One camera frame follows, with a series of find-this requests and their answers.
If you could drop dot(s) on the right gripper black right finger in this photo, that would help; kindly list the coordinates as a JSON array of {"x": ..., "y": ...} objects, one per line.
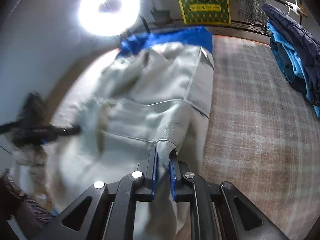
[{"x": 180, "y": 191}]

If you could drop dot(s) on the small dark plant pot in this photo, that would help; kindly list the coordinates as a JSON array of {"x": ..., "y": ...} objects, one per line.
[{"x": 161, "y": 17}]

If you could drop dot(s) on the grey woven hanging cloth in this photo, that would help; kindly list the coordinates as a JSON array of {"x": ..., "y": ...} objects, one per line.
[{"x": 251, "y": 11}]

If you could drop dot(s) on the light blue folded garment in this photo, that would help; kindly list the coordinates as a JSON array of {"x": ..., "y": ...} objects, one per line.
[{"x": 289, "y": 63}]

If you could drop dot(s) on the grey and blue hooded jacket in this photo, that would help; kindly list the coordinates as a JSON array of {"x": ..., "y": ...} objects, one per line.
[{"x": 156, "y": 93}]

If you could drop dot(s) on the yellow green patterned box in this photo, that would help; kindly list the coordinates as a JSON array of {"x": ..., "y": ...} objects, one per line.
[{"x": 207, "y": 12}]

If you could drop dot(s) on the bright ring light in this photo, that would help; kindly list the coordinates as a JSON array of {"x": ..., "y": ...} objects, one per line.
[{"x": 108, "y": 17}]

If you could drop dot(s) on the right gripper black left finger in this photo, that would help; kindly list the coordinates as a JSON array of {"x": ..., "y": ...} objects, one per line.
[{"x": 149, "y": 168}]

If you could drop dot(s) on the navy quilted folded jacket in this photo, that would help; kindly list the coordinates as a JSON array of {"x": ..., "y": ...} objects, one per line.
[{"x": 306, "y": 45}]

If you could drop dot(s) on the beige plaid bed cover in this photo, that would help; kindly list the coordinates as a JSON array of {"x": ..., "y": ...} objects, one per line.
[{"x": 263, "y": 136}]

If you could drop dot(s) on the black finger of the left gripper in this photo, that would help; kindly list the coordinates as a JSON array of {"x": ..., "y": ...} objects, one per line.
[{"x": 41, "y": 132}]

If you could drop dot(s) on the black metal rack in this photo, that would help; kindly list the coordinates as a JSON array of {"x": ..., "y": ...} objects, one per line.
[{"x": 144, "y": 26}]

